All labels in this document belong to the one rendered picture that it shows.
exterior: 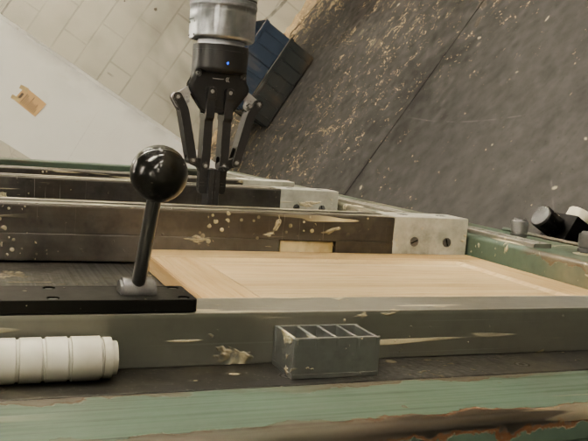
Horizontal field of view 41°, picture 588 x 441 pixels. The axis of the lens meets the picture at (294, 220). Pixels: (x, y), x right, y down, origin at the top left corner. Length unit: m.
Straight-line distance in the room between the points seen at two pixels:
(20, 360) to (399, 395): 0.25
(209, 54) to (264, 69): 4.27
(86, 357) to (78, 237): 0.46
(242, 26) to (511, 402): 0.74
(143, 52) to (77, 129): 1.55
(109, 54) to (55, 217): 5.23
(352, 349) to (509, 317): 0.17
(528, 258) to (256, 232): 0.36
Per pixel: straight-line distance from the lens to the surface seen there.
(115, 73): 6.19
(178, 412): 0.35
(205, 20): 1.05
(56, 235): 0.97
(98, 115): 4.80
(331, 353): 0.57
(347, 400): 0.38
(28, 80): 4.77
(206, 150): 1.06
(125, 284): 0.57
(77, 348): 0.53
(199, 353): 0.58
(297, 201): 1.53
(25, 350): 0.52
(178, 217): 1.00
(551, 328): 0.73
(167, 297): 0.57
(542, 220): 1.28
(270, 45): 5.32
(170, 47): 6.22
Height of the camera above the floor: 1.56
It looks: 22 degrees down
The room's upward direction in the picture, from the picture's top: 55 degrees counter-clockwise
